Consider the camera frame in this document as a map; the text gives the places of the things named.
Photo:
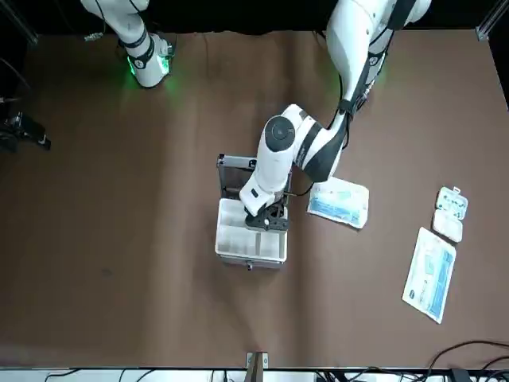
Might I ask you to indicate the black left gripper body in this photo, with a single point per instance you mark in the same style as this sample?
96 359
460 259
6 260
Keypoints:
274 207

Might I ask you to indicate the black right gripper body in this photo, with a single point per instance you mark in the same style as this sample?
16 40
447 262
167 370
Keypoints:
14 120

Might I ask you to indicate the white foam partition tray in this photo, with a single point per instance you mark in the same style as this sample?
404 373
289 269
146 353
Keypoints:
238 242

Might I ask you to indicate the aluminium first-aid case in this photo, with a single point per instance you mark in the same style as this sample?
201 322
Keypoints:
230 179

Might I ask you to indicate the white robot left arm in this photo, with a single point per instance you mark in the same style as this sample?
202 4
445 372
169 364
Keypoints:
274 167

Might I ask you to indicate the wide white blue flat packet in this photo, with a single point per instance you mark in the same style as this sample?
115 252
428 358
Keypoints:
338 201

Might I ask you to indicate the long white blue flat packet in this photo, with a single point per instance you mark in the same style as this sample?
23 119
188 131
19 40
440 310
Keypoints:
429 274

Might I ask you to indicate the white plastic hinged box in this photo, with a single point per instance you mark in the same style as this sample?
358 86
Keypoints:
449 227

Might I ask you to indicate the white side desk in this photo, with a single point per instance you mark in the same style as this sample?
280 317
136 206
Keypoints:
171 376

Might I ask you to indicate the aluminium frame post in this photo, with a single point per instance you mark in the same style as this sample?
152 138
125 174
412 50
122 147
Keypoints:
32 37
485 30
256 366

